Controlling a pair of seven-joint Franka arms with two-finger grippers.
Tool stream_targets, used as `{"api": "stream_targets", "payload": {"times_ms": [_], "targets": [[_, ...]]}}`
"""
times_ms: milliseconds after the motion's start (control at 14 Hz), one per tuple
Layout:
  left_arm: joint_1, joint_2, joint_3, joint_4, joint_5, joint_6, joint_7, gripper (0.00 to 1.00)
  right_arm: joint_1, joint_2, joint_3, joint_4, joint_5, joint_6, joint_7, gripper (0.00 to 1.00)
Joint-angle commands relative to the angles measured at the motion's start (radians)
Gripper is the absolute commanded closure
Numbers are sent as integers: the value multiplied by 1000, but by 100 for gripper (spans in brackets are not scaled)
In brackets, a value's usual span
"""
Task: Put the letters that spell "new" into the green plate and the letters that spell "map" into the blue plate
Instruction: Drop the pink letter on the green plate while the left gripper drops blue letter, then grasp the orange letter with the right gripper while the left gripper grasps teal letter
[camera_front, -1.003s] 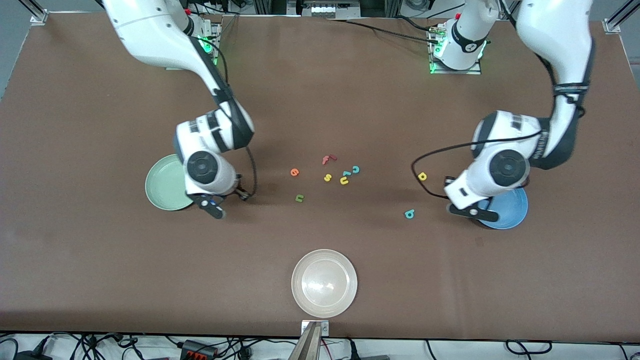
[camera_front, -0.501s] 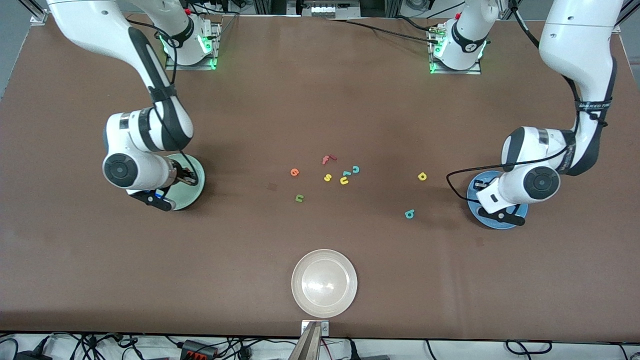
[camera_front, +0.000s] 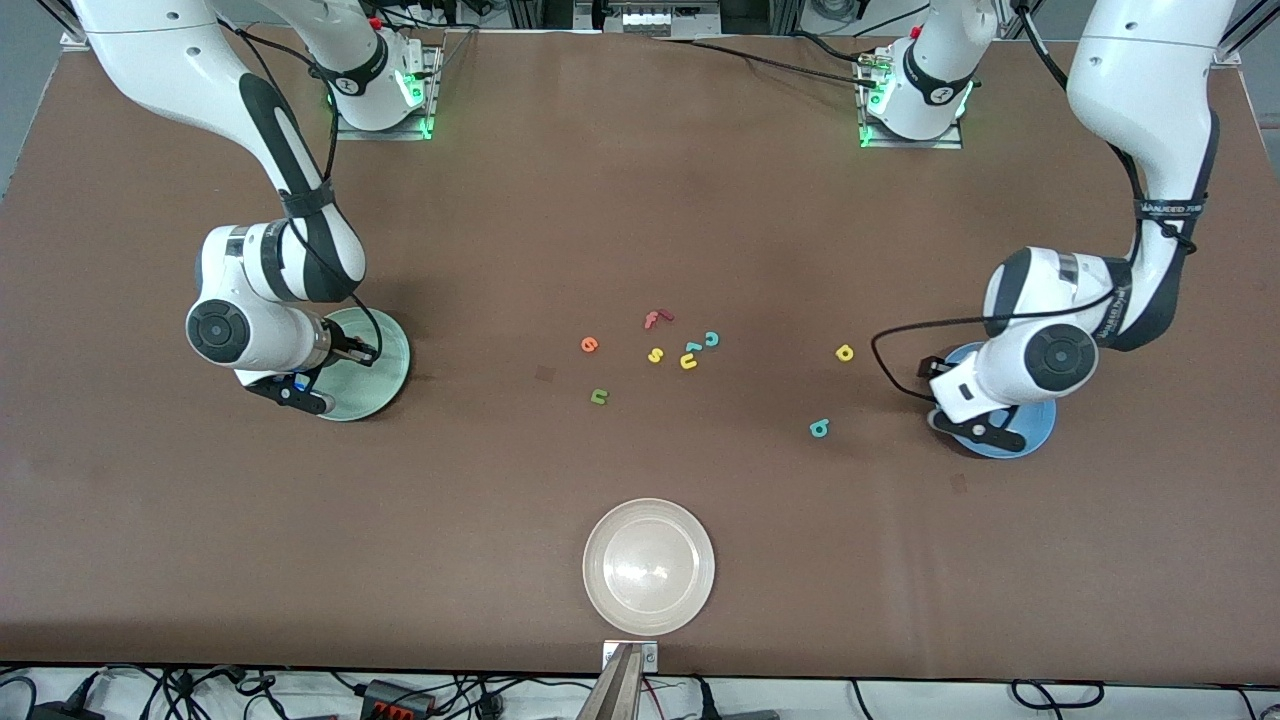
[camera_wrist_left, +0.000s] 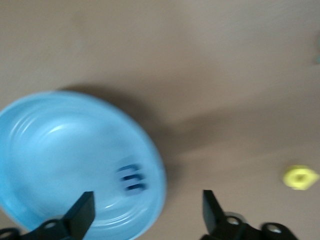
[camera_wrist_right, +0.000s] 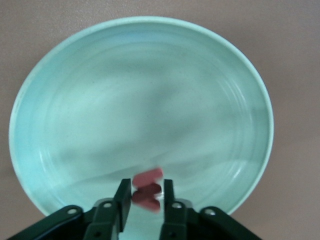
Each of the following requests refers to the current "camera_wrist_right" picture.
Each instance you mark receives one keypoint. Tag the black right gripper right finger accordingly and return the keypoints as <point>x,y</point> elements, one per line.
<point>175,220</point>

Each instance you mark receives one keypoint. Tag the light green plate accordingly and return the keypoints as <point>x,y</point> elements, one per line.
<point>140,100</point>

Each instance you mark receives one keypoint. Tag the brown table cover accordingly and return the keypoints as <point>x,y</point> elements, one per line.
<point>25,25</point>

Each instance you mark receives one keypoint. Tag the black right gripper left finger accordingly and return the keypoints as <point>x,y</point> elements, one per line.
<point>105,220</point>

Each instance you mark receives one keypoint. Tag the red foam letter w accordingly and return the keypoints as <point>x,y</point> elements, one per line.
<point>146,180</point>

